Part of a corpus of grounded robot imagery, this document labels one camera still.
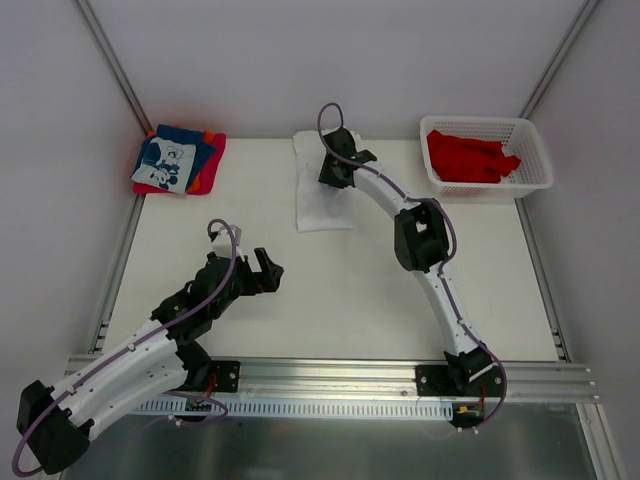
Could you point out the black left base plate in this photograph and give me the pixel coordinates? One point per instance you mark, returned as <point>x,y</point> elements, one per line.
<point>222,376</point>

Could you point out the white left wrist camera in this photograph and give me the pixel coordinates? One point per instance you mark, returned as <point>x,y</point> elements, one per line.
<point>223,242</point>

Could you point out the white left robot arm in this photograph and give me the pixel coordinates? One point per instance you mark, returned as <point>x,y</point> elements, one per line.
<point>57,423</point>

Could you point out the light blue printed t shirt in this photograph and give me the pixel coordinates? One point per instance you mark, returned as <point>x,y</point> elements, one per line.
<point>166,165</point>

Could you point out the white slotted cable duct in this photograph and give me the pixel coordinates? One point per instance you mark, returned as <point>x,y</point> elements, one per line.
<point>404,409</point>

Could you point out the aluminium mounting rail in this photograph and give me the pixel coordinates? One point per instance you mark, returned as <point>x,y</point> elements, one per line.
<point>537,382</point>

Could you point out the red t shirt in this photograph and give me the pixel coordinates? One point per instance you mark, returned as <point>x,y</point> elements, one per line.
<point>469,160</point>

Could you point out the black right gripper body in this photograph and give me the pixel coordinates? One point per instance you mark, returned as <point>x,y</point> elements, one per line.
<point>333,170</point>

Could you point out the white t shirt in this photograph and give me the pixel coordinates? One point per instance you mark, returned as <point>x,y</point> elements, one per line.
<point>318,207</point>

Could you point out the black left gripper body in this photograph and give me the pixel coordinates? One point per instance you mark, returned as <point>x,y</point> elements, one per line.
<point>256,273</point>

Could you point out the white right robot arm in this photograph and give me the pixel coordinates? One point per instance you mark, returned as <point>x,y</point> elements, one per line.
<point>424,243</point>

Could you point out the white plastic basket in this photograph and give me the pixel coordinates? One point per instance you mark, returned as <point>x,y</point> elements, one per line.
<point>518,137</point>

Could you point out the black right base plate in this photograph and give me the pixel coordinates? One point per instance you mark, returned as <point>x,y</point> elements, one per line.
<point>440,380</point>

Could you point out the dark blue folded t shirt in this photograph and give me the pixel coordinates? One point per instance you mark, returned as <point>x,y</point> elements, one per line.
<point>200,145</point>

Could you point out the pink folded t shirt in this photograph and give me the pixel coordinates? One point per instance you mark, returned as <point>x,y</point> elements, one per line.
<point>204,181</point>

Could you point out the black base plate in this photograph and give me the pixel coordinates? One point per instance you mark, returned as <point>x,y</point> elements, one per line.
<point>222,376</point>
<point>440,380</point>

